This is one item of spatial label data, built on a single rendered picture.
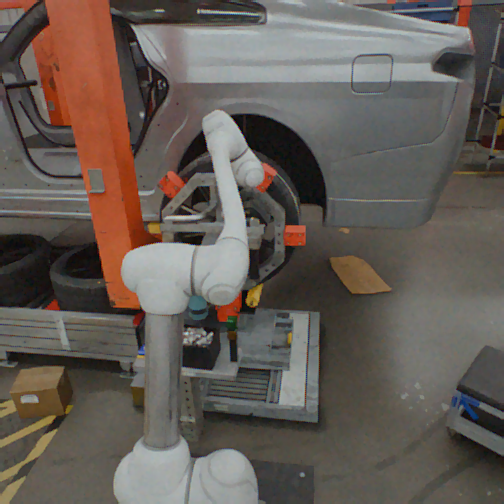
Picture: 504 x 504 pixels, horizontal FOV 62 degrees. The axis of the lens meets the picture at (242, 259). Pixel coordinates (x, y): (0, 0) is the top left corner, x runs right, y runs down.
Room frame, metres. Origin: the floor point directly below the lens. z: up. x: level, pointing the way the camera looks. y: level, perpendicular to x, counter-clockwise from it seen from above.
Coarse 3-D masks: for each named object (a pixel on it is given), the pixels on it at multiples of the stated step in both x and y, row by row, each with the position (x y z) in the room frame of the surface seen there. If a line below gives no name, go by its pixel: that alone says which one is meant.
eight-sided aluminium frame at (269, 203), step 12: (192, 180) 1.72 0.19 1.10; (204, 180) 1.75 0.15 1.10; (216, 180) 1.70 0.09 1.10; (180, 192) 1.74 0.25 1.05; (252, 192) 1.68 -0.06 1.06; (264, 192) 1.71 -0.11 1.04; (168, 204) 1.75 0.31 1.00; (180, 204) 1.74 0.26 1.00; (264, 204) 1.67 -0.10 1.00; (276, 204) 1.70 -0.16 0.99; (276, 216) 1.65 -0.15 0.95; (276, 228) 1.66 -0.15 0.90; (276, 240) 1.66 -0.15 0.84; (276, 252) 1.66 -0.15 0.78; (264, 264) 1.71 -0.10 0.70; (276, 264) 1.65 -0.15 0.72; (264, 276) 1.67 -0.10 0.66
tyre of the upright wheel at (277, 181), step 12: (204, 156) 1.90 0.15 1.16; (264, 156) 1.94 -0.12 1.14; (192, 168) 1.81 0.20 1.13; (204, 168) 1.80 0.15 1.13; (276, 168) 1.88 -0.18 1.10; (276, 180) 1.75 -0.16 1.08; (288, 180) 1.89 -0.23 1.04; (276, 192) 1.74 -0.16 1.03; (288, 192) 1.76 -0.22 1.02; (288, 204) 1.73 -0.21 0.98; (288, 216) 1.73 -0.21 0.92; (300, 216) 1.88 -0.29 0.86; (288, 252) 1.73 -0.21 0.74
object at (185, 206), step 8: (192, 192) 2.01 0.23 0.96; (208, 192) 1.82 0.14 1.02; (184, 200) 1.86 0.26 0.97; (208, 200) 1.82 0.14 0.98; (184, 208) 1.84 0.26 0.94; (192, 208) 1.85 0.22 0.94; (208, 216) 1.83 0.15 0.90; (184, 232) 1.85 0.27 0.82; (192, 232) 1.98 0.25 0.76; (200, 232) 1.83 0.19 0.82; (184, 240) 1.86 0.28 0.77; (192, 240) 1.93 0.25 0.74; (200, 240) 2.00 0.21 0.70; (264, 240) 1.78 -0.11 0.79; (272, 240) 1.95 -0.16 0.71; (264, 248) 1.95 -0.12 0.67; (272, 248) 1.77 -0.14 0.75; (264, 256) 1.83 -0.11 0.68; (248, 272) 1.77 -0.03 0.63
